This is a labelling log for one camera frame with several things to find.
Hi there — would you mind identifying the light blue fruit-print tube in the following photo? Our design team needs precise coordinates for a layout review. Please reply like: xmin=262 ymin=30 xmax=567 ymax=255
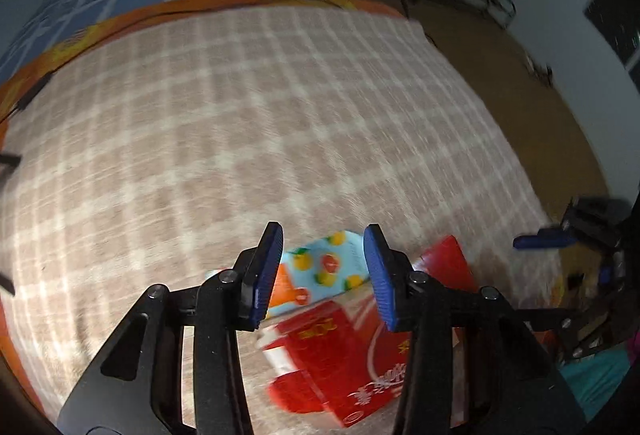
xmin=198 ymin=224 xmax=369 ymax=331

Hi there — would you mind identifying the black power cable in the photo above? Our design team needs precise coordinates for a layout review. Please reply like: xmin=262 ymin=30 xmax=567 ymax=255
xmin=0 ymin=68 xmax=57 ymax=123

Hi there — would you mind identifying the beige plaid blanket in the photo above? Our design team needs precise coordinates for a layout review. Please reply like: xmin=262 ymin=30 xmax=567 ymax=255
xmin=0 ymin=2 xmax=557 ymax=421

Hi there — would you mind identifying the orange floral bed sheet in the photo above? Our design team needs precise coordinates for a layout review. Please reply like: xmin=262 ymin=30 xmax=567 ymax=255
xmin=1 ymin=0 xmax=396 ymax=418

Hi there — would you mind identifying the red paper box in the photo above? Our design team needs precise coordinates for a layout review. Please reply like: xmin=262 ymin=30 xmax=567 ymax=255
xmin=254 ymin=233 xmax=478 ymax=430

